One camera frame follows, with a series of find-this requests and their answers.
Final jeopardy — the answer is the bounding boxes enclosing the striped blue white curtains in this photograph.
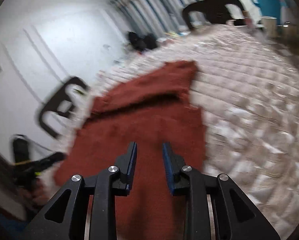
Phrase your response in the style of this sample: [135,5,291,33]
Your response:
[109,0,200,38]

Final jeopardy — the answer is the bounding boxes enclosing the white paper cup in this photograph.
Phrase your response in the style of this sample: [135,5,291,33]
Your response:
[261,16,277,38]

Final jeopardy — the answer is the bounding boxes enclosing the black chair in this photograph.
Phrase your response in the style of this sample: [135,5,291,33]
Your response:
[37,76,90,139]
[182,0,246,31]

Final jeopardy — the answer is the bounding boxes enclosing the black speaker box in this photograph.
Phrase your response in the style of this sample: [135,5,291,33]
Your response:
[144,33,158,50]

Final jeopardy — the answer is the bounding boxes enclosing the quilted beige floral table cover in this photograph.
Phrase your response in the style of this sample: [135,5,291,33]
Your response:
[39,23,299,240]

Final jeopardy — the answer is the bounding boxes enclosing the rust red knit sweater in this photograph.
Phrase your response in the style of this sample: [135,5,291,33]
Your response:
[54,61,205,239]

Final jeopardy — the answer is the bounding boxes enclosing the black chair far side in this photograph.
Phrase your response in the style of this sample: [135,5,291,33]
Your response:
[182,0,246,31]

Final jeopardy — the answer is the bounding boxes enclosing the black chair left side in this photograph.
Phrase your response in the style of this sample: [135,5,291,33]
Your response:
[37,76,90,139]

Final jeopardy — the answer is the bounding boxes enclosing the person left hand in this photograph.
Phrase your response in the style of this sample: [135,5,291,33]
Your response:
[18,179,50,206]

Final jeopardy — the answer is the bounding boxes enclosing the black backpack left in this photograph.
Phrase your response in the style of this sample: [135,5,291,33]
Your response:
[127,32,147,52]

